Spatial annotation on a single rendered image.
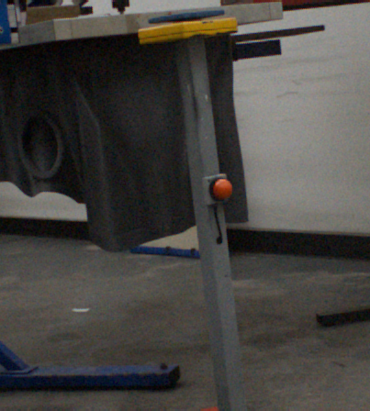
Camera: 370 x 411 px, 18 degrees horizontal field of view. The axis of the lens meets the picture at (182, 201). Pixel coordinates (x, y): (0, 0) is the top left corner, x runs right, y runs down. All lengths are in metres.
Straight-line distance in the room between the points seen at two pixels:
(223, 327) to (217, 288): 0.07
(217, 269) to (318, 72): 2.78
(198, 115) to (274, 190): 3.04
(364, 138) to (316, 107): 0.28
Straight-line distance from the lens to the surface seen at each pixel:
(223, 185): 2.08
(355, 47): 4.69
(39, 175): 2.38
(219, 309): 2.13
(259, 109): 5.11
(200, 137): 2.09
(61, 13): 2.87
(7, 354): 3.46
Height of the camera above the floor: 0.88
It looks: 7 degrees down
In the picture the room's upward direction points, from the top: 7 degrees counter-clockwise
